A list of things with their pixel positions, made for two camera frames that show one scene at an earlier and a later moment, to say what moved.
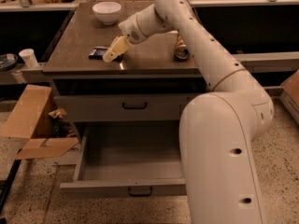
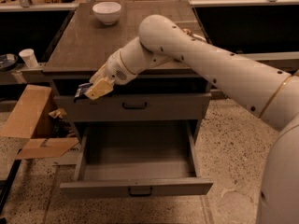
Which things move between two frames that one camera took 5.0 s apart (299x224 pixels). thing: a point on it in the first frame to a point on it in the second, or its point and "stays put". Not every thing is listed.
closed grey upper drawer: [121, 108] stays put
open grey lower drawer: [129, 159] stays put
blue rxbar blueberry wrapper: [97, 52] to [80, 92]
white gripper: [129, 30] to [114, 69]
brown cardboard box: [39, 119] stays put
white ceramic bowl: [107, 12] stays put
